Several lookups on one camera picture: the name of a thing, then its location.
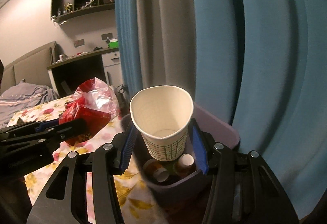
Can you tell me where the green box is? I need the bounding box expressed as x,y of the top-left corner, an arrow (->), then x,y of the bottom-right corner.
108,38 -> 119,48

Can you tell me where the grey bed headboard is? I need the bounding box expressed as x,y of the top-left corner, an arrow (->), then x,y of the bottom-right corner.
1,41 -> 58,94

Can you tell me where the red clear plastic bag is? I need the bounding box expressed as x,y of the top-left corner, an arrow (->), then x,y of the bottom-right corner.
59,77 -> 120,146

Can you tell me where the purple trash bin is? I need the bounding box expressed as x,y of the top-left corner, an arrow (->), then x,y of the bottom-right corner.
122,103 -> 240,211

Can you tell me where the dark top white desk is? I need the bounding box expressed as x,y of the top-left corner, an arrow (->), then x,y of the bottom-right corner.
48,48 -> 123,97

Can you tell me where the purple striped blanket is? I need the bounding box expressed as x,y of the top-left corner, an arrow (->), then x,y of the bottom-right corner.
1,80 -> 59,128

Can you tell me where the green grid paper cup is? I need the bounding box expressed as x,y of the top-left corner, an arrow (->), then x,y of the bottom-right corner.
129,86 -> 194,161

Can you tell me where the blue grey curtain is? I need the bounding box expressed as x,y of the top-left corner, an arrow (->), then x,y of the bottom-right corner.
115,0 -> 326,223

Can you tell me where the orange apple paper cup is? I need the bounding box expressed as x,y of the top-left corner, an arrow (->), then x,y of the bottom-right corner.
142,159 -> 170,183

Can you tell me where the floral bed sheet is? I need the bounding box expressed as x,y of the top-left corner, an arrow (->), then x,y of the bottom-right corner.
7,93 -> 164,224

